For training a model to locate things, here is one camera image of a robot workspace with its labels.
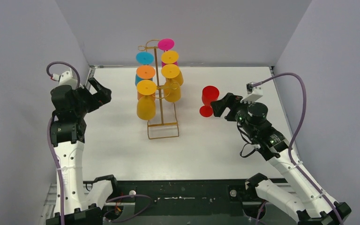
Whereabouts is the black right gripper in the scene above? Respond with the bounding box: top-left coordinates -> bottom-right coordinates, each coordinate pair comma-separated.
211,92 -> 258,137

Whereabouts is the red wine glass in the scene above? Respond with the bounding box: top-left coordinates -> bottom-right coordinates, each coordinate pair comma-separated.
199,85 -> 220,117

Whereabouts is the yellow wine glass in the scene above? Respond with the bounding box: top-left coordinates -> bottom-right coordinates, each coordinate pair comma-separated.
161,64 -> 184,103
161,50 -> 179,64
136,80 -> 157,120

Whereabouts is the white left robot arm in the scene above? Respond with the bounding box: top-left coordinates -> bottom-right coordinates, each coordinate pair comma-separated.
46,78 -> 120,225

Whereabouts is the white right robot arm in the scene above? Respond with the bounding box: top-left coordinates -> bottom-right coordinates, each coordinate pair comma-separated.
210,93 -> 352,225

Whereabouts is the orange wine glass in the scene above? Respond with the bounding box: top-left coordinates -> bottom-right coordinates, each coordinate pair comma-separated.
135,65 -> 157,100

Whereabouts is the blue wine glass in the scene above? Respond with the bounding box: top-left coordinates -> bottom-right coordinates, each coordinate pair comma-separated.
135,52 -> 154,86

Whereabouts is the magenta wine glass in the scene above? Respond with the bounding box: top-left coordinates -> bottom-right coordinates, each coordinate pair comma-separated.
157,38 -> 178,66

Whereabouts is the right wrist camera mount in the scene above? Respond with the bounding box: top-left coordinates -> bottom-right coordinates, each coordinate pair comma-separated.
240,82 -> 263,104

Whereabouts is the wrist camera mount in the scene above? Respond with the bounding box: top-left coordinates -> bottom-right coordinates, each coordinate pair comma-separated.
51,70 -> 77,89
240,82 -> 263,104

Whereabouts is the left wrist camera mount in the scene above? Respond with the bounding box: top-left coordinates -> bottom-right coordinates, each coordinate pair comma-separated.
51,70 -> 77,89

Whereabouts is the gold wire glass rack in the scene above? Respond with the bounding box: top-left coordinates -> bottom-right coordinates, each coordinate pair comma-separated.
138,39 -> 180,140

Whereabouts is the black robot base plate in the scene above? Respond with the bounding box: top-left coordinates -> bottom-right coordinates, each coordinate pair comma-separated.
103,179 -> 263,218

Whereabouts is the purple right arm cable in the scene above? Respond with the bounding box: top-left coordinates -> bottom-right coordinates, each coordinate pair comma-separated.
249,72 -> 345,225

